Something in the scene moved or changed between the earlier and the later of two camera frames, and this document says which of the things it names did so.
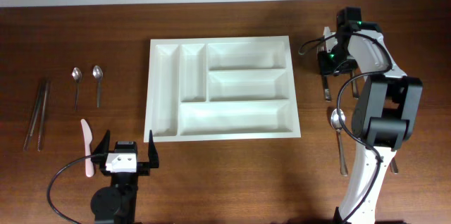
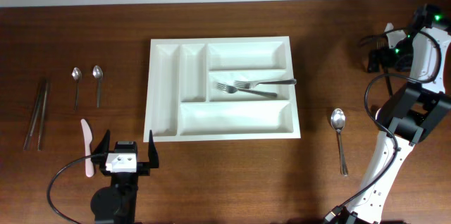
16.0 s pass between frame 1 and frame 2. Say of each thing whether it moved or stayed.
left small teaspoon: stayed
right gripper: moved
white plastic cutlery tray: stayed
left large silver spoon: stayed
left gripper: stayed
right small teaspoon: stayed
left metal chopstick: stayed
